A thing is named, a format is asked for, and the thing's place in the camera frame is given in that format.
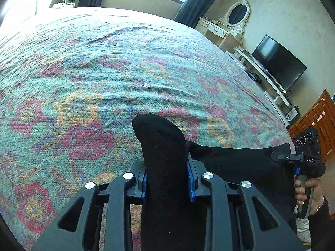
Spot oval mirror white frame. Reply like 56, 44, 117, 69
219, 0, 251, 35

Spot right hand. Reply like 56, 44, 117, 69
294, 176, 324, 215

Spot white tv stand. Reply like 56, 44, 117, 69
228, 47, 291, 128

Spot black flat television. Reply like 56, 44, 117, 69
251, 35, 307, 92

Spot dark sleeved right forearm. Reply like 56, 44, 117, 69
308, 197, 335, 251

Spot black pants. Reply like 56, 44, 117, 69
132, 114, 297, 250

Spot white vanity dresser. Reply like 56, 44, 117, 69
195, 17, 242, 53

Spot wooden cabinet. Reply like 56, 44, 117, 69
287, 90, 335, 162

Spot black router box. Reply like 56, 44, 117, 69
286, 105, 300, 123

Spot floral bedspread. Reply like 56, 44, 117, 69
1, 7, 291, 250

